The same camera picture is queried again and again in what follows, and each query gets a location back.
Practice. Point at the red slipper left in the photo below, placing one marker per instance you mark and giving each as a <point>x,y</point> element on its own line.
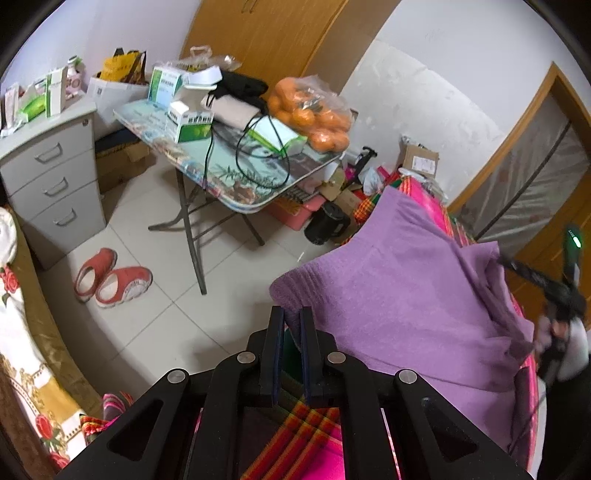
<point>92,273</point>

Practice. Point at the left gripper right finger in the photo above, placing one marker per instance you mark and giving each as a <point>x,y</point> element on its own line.
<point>395,426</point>

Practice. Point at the black folded cloth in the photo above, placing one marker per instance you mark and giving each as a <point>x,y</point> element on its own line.
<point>244,88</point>

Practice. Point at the grey drawer cabinet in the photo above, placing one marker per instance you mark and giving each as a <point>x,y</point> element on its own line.
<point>49,174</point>

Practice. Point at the black kettle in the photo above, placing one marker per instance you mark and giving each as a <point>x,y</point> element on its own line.
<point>329,223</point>

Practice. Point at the purple knit sweater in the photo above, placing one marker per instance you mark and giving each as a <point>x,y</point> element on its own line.
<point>402,294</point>

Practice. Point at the yellow shopping bag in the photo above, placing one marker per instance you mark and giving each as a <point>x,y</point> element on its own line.
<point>124,67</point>

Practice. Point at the bag of oranges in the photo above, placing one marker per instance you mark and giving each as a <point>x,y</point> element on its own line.
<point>308,106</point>

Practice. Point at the cardboard box with label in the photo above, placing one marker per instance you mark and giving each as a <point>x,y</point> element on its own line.
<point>420,160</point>

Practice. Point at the green white medicine box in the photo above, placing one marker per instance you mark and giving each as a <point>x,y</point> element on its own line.
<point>186,125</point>

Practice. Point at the red slipper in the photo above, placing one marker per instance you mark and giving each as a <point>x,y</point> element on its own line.
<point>92,273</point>
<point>123,285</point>

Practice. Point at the plastic covered doorway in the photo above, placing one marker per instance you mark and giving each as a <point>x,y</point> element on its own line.
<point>530,184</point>

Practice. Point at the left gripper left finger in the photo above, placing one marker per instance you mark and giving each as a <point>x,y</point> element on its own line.
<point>184,425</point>

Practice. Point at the pink plaid bed cover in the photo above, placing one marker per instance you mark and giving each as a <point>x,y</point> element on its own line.
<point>419,341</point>

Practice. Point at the pink plastic basket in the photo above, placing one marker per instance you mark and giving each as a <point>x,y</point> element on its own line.
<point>293,214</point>

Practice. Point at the wooden door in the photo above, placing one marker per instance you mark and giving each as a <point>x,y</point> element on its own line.
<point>545,253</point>

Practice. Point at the red slipper right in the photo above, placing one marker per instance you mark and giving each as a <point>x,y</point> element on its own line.
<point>123,285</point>

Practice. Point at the wooden wardrobe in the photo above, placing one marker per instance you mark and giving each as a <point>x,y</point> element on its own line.
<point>290,38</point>

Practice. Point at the right hand white glove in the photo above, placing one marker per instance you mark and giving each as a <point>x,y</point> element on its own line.
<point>562,348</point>

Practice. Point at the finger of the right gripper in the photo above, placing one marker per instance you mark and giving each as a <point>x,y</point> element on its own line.
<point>535,277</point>

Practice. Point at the folding side table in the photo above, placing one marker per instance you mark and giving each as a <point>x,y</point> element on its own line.
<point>229,167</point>

